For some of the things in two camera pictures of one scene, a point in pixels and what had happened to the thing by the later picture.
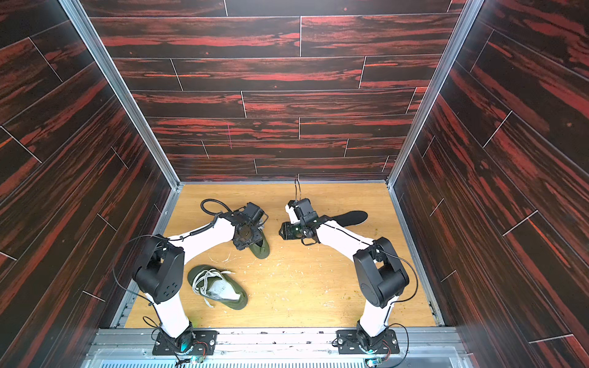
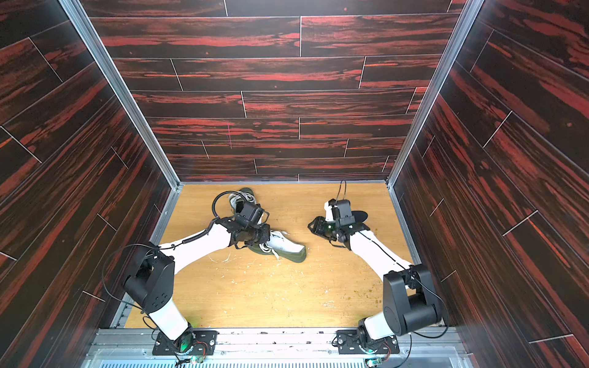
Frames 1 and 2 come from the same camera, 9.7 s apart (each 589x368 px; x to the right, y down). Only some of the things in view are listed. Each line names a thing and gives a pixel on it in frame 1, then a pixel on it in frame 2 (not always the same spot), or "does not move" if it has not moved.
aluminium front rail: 279,348 does not move
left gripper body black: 255,234 does not move
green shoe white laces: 261,248 → 236,201
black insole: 350,218 does not move
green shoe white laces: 215,286 → 281,246
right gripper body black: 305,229 → 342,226
